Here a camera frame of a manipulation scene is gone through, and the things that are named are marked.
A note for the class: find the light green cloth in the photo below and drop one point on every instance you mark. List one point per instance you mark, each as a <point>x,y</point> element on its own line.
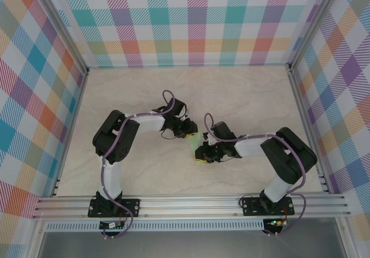
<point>195,143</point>

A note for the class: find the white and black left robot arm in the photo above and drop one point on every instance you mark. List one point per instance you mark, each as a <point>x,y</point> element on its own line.
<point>150,123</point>

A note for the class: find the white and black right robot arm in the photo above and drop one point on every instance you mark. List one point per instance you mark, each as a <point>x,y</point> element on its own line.
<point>251,148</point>

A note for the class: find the grey metal shelf plate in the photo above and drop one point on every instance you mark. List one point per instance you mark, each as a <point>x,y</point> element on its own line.
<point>188,245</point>

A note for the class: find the small right circuit board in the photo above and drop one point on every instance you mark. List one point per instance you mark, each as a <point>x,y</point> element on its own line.
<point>276,222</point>

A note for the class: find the small circuit board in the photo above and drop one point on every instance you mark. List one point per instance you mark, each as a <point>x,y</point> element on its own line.
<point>111,225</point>
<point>276,222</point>

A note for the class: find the small left circuit board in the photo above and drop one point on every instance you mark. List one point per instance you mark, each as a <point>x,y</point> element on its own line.
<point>111,225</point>

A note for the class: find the aluminium mounting rail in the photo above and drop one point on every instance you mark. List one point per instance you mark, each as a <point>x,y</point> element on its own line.
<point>188,206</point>

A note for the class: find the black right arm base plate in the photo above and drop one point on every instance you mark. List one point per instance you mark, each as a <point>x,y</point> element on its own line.
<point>251,206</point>

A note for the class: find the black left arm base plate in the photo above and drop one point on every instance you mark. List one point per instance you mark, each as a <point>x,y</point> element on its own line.
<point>130,206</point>

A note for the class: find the aluminium side rail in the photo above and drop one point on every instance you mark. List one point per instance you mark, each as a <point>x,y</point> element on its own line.
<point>81,91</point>
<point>302,107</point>

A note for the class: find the aluminium frame leg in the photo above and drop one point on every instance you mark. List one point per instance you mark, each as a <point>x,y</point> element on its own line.
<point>36,240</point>
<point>344,237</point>

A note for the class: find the aluminium frame post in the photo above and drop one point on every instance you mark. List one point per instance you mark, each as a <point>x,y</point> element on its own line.
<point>60,26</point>
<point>312,23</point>

